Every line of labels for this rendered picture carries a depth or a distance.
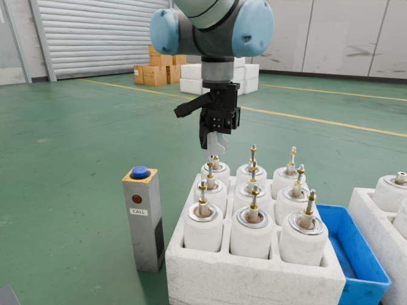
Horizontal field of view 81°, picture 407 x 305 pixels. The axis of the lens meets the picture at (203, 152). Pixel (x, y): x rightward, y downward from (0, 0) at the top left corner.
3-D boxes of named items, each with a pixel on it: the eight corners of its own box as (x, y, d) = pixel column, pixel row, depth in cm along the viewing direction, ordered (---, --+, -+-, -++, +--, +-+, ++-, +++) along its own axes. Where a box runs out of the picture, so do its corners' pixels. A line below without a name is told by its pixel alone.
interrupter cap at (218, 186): (191, 186, 69) (191, 184, 68) (210, 177, 73) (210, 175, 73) (209, 198, 64) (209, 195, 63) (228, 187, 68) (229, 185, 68)
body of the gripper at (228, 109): (230, 137, 56) (232, 85, 51) (197, 132, 59) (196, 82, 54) (239, 128, 62) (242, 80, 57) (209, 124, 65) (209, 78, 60)
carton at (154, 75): (166, 85, 403) (166, 66, 390) (155, 86, 386) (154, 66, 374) (155, 83, 420) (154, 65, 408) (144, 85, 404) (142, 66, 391)
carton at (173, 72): (180, 82, 427) (180, 65, 414) (171, 84, 410) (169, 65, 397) (169, 81, 444) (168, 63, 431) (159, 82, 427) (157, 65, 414)
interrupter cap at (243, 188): (268, 187, 68) (268, 185, 68) (262, 201, 62) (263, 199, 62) (242, 181, 71) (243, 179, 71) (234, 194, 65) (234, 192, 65)
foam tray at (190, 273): (327, 333, 56) (346, 280, 49) (169, 304, 63) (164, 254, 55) (298, 223, 91) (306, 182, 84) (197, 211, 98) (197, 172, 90)
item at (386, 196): (405, 242, 73) (428, 193, 65) (371, 239, 74) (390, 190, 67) (388, 221, 81) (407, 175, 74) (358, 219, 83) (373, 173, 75)
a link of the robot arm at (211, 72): (195, 62, 52) (209, 60, 59) (195, 83, 54) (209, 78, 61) (228, 63, 50) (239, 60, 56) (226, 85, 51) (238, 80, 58)
